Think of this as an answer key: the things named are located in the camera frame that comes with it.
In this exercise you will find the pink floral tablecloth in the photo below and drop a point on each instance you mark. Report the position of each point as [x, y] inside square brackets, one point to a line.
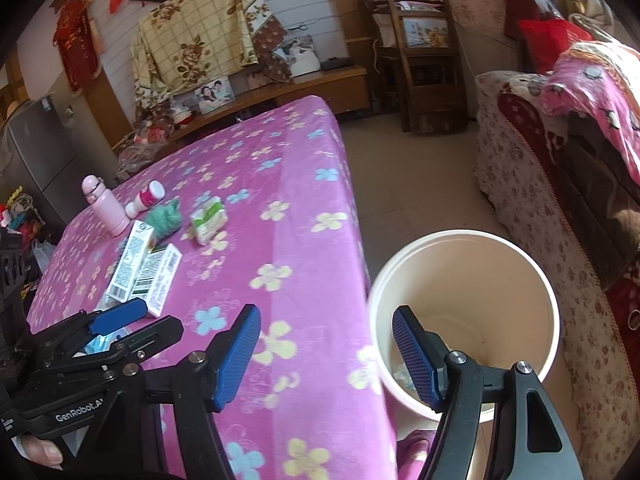
[280, 200]

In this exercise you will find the small red paper flag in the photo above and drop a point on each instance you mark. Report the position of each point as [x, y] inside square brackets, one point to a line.
[116, 2]

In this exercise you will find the wooden low cabinet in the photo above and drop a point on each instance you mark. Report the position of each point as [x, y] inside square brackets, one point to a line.
[320, 85]

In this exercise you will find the white pill bottle pink label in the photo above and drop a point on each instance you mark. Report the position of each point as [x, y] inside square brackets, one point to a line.
[142, 202]

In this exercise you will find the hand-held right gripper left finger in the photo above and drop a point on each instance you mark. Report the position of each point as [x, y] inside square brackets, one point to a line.
[235, 360]

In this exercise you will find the black set-top box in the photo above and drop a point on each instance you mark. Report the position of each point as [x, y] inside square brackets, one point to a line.
[336, 63]

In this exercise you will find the pink cartoon blanket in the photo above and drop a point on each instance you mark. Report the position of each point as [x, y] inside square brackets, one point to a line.
[590, 90]

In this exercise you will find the pink water bottle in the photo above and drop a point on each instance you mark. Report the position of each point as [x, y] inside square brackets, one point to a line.
[107, 210]

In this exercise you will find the grey refrigerator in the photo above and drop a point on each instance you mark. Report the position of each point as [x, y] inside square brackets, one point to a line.
[40, 160]

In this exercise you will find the person's left hand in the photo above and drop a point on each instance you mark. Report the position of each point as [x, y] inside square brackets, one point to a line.
[42, 450]

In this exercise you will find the yellow floral cloth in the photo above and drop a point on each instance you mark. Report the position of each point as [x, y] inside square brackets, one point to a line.
[190, 35]

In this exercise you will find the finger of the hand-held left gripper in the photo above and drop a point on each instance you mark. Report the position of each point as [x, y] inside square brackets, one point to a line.
[150, 335]
[120, 312]

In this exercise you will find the green white tissue packet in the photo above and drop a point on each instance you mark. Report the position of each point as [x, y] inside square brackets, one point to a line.
[207, 220]

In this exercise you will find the small framed photo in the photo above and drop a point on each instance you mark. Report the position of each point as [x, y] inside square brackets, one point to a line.
[215, 92]

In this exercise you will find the dark wooden chair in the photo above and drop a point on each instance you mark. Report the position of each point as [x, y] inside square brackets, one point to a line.
[430, 95]

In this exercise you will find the framed flower picture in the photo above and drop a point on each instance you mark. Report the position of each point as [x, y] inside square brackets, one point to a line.
[425, 32]

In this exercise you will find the clear plastic bag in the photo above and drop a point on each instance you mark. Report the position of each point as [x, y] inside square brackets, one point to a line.
[137, 157]

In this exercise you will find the red cushion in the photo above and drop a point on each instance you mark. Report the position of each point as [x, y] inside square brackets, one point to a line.
[550, 40]

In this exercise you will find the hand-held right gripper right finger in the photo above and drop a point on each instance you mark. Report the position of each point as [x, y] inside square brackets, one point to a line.
[417, 360]

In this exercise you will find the large unframed couple photo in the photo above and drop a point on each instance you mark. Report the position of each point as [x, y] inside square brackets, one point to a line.
[300, 55]

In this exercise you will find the white green drink carton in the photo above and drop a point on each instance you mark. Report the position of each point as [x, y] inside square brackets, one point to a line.
[127, 265]
[159, 275]

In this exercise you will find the sofa with floral cover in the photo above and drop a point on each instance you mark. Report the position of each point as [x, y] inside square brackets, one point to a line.
[540, 240]

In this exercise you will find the blue snack packet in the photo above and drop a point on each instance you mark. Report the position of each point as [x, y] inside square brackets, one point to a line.
[97, 346]

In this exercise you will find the white plastic bucket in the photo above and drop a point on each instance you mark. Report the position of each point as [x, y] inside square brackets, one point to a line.
[450, 270]

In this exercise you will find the red knot wall decoration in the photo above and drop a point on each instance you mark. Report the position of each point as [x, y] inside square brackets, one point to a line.
[75, 45]

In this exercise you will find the brown jacket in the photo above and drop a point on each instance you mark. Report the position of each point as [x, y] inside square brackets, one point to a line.
[595, 185]

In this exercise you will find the green terry towel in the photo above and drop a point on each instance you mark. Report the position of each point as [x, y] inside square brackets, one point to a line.
[167, 217]

